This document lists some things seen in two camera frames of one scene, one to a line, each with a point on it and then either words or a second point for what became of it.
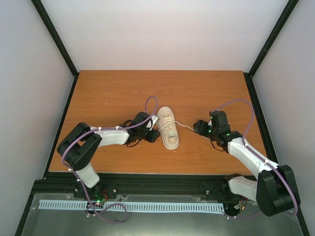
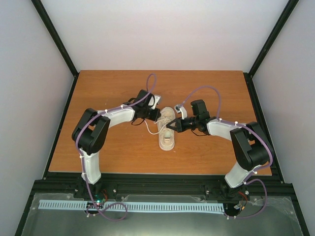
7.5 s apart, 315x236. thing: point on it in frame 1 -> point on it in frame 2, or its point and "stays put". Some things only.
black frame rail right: [248, 75] stays put
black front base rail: [111, 185] stays put
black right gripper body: [201, 126] -> [189, 126]
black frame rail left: [59, 43] stays put
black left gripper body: [141, 133] -> [150, 116]
